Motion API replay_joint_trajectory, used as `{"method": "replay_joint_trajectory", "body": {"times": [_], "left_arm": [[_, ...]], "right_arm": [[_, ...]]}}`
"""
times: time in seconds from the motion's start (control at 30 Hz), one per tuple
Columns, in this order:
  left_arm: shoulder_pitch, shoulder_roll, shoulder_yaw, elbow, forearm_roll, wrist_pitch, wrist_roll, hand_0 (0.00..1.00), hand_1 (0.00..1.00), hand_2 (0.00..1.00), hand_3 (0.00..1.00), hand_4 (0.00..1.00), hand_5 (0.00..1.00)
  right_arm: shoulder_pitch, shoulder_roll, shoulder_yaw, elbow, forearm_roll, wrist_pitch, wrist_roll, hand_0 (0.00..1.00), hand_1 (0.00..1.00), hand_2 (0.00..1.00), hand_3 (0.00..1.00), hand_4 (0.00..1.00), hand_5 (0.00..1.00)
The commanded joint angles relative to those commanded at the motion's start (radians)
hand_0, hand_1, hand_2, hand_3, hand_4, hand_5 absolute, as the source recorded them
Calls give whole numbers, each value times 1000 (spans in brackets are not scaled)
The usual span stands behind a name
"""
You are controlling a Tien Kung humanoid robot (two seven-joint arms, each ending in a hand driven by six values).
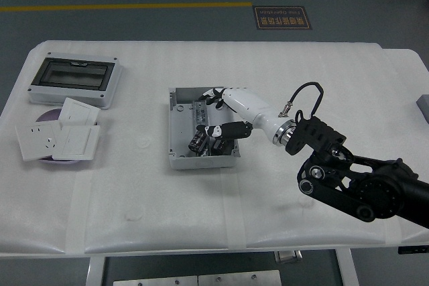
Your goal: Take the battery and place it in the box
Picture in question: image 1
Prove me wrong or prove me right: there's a grey box with dark window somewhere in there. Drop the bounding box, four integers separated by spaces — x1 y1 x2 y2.
27 51 124 111

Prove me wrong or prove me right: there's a long black printed battery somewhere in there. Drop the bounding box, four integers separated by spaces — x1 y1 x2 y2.
211 137 235 155

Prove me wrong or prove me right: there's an open grey junction box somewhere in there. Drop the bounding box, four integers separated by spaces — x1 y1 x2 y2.
166 86 243 170

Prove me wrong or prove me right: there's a grey block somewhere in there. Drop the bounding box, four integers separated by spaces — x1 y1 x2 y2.
415 94 429 121

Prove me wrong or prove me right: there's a short brown cylindrical battery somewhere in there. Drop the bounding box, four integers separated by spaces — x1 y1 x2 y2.
188 131 208 153

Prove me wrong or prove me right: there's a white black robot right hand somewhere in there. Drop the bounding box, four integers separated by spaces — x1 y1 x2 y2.
196 86 286 140

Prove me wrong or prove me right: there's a white table leg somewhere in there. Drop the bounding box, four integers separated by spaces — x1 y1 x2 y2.
334 248 361 286

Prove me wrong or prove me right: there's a white switch panel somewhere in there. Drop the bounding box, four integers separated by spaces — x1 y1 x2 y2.
52 125 101 161
58 97 101 126

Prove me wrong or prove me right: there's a metal bracket under table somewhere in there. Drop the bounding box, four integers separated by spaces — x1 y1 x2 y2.
274 249 304 264

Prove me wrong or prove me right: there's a grey metal plate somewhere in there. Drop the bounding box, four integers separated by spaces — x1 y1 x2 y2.
198 269 282 286
113 275 198 286

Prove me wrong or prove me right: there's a black table control panel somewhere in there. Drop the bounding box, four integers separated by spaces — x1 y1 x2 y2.
397 246 429 255

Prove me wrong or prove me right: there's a metal mounting rail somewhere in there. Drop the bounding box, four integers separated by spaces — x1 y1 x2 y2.
191 99 211 157

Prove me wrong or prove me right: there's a white socket panel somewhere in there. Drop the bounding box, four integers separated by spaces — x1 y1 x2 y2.
15 121 63 161

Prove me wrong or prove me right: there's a white tape strip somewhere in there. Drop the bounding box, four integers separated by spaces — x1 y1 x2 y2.
220 173 247 250
380 217 404 246

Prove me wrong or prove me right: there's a purple plate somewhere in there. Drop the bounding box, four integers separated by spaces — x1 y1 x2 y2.
35 107 100 166

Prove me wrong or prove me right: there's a white foam mat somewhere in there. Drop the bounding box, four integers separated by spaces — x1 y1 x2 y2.
0 40 414 256

